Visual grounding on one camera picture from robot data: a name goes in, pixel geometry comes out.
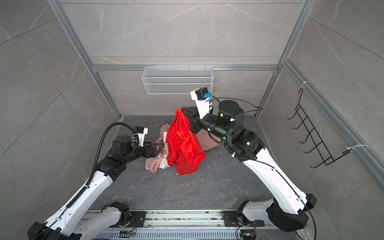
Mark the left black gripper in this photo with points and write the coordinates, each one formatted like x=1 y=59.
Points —
x=153 y=153

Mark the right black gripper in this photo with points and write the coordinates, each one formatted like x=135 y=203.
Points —
x=196 y=121

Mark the pink cloth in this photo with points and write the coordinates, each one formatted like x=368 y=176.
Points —
x=152 y=164

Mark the red cloth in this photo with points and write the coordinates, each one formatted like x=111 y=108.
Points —
x=185 y=151

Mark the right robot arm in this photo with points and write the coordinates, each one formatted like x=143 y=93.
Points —
x=289 y=209

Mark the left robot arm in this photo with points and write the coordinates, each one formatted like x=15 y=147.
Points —
x=65 y=223

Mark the white patterned cloth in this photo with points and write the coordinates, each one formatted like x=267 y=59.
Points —
x=164 y=163

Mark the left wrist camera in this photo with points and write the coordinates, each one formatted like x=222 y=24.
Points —
x=140 y=133

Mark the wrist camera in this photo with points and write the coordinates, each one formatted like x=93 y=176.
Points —
x=140 y=133
x=202 y=98

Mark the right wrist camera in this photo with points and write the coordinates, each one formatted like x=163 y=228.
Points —
x=202 y=98

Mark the white wire mesh basket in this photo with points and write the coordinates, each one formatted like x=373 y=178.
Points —
x=177 y=80

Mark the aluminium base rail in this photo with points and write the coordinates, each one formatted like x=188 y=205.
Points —
x=200 y=224

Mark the black wire hook rack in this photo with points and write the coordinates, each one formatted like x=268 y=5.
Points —
x=314 y=136

